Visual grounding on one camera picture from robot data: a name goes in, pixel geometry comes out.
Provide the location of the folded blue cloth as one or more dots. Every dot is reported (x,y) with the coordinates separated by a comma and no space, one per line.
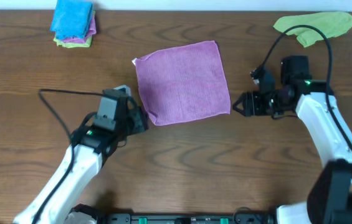
(71,18)

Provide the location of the purple microfiber cloth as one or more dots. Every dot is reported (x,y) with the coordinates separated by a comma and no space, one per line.
(183,84)

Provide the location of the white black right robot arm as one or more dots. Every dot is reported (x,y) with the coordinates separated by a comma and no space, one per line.
(330,199)

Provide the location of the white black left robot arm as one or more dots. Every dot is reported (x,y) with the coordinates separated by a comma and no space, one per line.
(91,144)

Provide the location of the folded purple cloth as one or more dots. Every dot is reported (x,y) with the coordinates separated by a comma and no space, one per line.
(92,30)

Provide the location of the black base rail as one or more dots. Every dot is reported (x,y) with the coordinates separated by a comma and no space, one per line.
(244,217)

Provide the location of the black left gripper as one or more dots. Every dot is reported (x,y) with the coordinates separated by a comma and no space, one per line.
(139,119)

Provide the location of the green microfiber cloth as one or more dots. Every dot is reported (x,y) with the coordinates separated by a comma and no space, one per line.
(331,24)

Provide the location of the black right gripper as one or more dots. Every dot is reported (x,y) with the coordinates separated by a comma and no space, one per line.
(253,104)

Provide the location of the folded green cloth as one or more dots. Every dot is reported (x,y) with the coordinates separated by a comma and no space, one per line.
(73,45)

